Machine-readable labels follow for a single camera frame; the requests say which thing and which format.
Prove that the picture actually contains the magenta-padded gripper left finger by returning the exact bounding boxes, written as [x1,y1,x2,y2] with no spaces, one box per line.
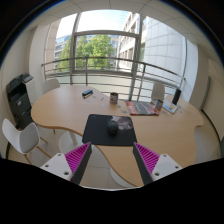
[40,142,93,186]

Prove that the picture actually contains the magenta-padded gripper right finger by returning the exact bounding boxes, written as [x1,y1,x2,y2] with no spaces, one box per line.
[132,142,184,186]

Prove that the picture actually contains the black computer mouse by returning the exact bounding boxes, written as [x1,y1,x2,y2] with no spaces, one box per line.
[106,119,120,136]

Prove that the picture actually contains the black printed mouse pad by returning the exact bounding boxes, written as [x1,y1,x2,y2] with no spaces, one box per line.
[81,113,138,147]

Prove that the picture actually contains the red magazine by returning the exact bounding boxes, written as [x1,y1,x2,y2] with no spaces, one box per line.
[125,100,160,117]

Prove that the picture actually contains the light blue booklet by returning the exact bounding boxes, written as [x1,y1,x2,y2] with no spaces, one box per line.
[162,99,180,115]

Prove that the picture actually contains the white chair with wooden legs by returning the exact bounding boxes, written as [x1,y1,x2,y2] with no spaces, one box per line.
[1,118,53,164]

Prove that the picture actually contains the black and blue stapler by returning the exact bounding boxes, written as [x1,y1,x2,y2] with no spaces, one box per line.
[81,88,94,99]

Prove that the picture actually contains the black cylindrical speaker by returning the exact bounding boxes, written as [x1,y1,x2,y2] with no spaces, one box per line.
[171,88,183,106]

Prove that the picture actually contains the red and blue printed mug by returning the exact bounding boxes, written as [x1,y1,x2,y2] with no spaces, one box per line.
[109,92,119,105]

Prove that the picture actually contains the black and white office printer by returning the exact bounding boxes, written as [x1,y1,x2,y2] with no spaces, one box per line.
[5,72,36,130]

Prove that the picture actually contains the grey-green door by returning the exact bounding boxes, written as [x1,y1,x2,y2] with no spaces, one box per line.
[199,76,213,111]

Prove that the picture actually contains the grey metal balcony railing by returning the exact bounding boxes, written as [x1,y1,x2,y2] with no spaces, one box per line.
[41,56,187,101]

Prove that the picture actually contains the green leafy tree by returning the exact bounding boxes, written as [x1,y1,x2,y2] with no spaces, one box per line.
[59,34,116,71]

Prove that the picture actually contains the white round table pedestal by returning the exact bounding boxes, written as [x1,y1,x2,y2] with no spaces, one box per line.
[58,130,84,154]
[109,168,134,188]

